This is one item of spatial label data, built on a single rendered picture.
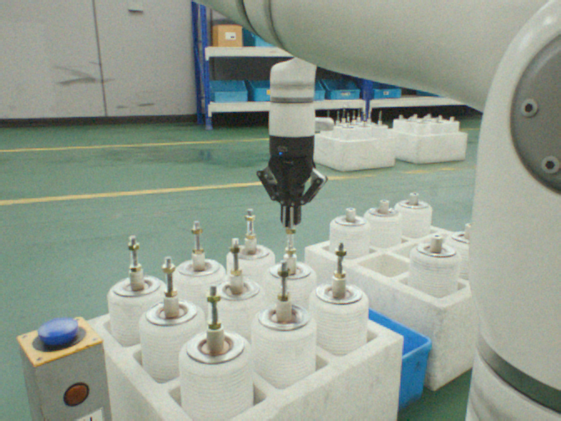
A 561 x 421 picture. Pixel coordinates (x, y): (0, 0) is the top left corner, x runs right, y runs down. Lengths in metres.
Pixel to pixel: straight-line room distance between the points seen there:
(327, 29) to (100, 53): 5.37
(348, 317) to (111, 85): 5.07
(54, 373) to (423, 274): 0.67
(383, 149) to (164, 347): 2.51
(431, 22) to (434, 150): 3.04
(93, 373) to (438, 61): 0.47
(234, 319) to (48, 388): 0.30
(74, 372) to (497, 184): 0.48
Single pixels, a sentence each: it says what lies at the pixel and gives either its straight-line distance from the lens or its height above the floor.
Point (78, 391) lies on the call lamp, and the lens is 0.59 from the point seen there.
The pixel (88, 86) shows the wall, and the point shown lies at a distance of 5.65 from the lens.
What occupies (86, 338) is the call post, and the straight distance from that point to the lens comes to 0.58.
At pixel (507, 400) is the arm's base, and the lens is 0.24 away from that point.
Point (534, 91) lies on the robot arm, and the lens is 0.20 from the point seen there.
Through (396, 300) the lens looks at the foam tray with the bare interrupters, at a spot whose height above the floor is 0.15.
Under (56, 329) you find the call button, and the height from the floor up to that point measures 0.33.
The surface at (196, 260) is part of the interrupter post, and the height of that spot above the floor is 0.27.
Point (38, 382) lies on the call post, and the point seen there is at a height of 0.29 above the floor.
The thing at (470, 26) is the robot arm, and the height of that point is 0.62.
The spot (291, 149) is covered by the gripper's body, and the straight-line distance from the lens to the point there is 0.76.
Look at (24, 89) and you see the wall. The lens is 5.71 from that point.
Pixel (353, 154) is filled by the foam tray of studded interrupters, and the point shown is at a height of 0.10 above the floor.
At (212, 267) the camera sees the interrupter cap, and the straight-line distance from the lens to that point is 0.87.
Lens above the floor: 0.60
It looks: 18 degrees down
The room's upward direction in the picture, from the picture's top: straight up
